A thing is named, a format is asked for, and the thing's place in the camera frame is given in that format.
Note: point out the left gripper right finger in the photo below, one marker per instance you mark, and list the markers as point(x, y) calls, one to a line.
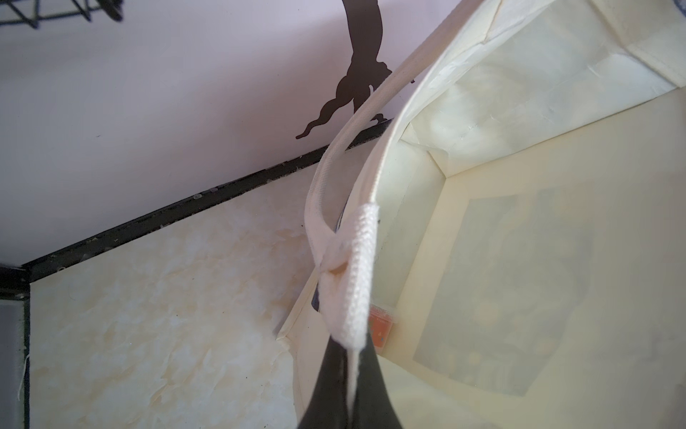
point(372, 408)

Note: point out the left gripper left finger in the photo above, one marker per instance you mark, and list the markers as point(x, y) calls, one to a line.
point(328, 408)

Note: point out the cream canvas tote bag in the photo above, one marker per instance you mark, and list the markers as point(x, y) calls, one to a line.
point(514, 195)

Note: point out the small orange packet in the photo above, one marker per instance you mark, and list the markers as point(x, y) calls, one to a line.
point(380, 325)

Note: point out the black wire wall basket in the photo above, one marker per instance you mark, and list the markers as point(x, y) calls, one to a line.
point(33, 13)

